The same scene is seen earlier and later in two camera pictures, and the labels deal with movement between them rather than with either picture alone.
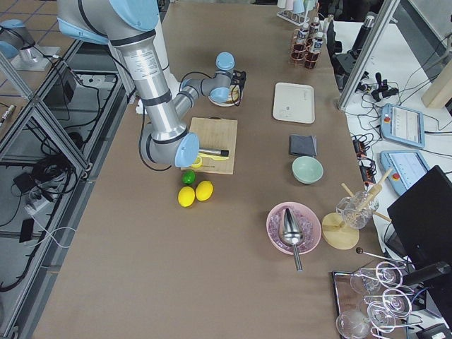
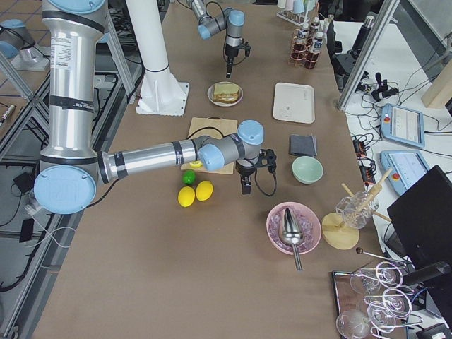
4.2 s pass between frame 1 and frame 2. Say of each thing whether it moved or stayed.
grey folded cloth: stayed
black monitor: stayed
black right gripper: moved
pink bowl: stayed
